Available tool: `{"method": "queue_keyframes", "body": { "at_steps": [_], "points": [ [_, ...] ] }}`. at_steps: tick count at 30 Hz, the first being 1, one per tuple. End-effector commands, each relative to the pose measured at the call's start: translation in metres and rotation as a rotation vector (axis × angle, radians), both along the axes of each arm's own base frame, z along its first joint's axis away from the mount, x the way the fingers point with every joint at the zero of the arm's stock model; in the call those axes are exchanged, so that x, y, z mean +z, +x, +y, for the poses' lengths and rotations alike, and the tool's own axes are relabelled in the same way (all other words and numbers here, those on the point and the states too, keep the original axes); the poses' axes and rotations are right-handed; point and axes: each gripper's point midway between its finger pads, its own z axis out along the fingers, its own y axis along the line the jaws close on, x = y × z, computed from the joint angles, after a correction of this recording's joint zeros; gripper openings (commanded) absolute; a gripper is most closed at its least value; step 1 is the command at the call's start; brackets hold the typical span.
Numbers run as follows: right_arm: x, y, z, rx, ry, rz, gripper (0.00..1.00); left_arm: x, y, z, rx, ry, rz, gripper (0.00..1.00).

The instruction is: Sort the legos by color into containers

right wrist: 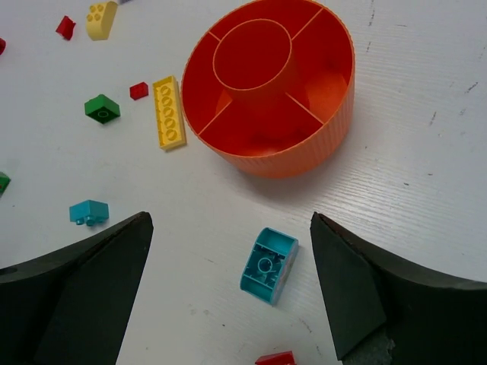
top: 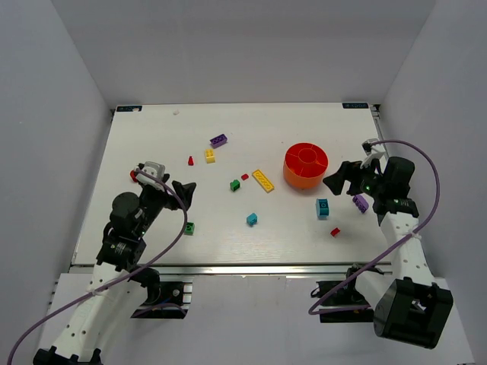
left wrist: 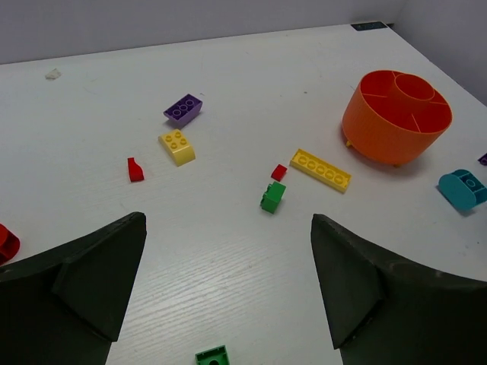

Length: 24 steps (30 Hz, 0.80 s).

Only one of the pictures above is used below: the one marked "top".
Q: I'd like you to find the teal rounded lego brick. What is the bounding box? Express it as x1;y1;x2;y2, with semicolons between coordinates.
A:
316;198;329;220

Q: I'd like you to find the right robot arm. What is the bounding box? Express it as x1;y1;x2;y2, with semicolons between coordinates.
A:
321;157;454;349

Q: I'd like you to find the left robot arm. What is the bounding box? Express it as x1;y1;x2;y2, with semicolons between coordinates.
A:
33;170;196;364

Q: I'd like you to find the purple lego brick right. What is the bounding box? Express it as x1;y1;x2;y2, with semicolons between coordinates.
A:
352;195;369;214

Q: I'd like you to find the purple lego brick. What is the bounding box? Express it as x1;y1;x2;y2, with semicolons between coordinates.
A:
209;134;228;148
352;195;369;214

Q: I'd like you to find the orange divided round container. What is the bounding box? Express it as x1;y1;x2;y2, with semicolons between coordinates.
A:
283;142;329;189

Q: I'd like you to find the green lego brick near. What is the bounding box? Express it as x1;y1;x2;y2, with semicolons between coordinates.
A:
183;222;195;236

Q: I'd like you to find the green lego brick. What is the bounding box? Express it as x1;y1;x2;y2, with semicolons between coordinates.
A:
230;179;240;192
183;222;195;236

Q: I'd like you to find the yellow square lego brick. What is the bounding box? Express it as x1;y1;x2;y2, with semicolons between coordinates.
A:
205;149;215;163

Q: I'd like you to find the green lego brick centre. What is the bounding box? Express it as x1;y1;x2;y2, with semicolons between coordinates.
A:
230;179;240;192

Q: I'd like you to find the purple lego brick far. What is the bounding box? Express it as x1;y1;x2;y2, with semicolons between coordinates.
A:
209;134;228;148

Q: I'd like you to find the right blue corner label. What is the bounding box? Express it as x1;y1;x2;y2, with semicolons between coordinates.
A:
342;103;369;110

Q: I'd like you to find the blue corner label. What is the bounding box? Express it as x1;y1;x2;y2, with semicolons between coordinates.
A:
116;105;142;113
342;103;369;110

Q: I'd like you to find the yellow long lego plate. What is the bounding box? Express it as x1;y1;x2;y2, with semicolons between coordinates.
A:
252;170;275;193

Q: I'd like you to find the light blue small lego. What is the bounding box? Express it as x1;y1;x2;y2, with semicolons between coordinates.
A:
247;213;258;227

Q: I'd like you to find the left blue corner label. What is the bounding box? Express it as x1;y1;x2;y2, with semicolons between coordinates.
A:
116;105;142;113

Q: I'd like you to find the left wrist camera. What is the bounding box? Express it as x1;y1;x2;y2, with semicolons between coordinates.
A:
135;161;165;190

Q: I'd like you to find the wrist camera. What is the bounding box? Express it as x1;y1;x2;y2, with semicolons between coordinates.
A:
135;161;165;190
360;138;385;169

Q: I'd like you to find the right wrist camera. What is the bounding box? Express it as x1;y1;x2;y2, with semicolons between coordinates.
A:
360;138;385;169

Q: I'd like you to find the aluminium front rail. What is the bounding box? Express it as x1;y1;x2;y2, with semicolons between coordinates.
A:
68;262;393;277

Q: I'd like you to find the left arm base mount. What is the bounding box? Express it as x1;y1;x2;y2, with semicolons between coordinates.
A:
131;268;193;319

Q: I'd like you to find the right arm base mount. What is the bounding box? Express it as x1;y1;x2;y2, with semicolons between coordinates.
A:
310;280;374;324

